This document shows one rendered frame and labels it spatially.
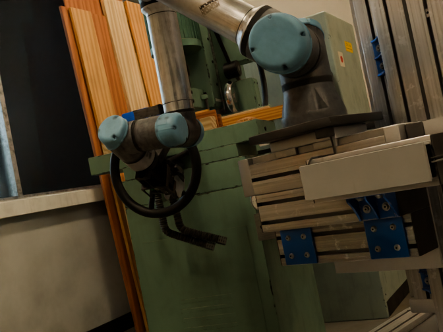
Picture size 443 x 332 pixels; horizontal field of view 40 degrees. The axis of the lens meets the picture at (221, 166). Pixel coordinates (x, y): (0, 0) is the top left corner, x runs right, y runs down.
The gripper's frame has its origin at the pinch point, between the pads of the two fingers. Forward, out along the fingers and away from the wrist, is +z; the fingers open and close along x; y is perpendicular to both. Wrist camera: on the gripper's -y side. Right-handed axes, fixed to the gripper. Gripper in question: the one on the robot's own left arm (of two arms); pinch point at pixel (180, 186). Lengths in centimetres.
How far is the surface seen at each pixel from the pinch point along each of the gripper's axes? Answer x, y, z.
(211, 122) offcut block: 2.2, -27.7, 12.9
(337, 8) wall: 10, -224, 187
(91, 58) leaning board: -118, -149, 96
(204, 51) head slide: -5, -64, 20
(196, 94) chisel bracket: -8, -47, 22
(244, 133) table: 12.8, -22.7, 14.7
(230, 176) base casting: 6.0, -11.9, 20.6
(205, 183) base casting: -2.5, -11.2, 20.8
